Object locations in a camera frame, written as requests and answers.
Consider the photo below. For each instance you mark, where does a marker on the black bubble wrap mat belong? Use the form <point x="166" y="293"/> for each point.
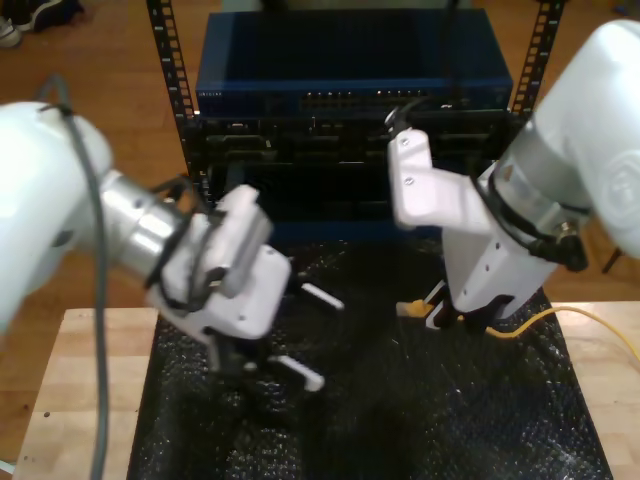
<point x="375" y="425"/>

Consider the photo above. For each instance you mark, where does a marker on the black open equipment rack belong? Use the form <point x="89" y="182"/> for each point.
<point x="167" y="59"/>

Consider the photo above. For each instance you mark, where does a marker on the small blue floor object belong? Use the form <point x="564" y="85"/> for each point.
<point x="620" y="7"/>

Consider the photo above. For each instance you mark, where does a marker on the blue network switch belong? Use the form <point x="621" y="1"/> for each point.
<point x="325" y="50"/>

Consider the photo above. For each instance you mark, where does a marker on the dark wooden chair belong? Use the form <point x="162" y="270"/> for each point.
<point x="611" y="260"/>

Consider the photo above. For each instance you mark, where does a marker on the dark sneaker white sole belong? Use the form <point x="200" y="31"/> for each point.
<point x="22" y="14"/>
<point x="57" y="12"/>

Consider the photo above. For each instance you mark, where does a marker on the white shoe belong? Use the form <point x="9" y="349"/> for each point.
<point x="9" y="32"/>

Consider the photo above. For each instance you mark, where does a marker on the white flat object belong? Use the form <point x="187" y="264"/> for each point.
<point x="5" y="470"/>

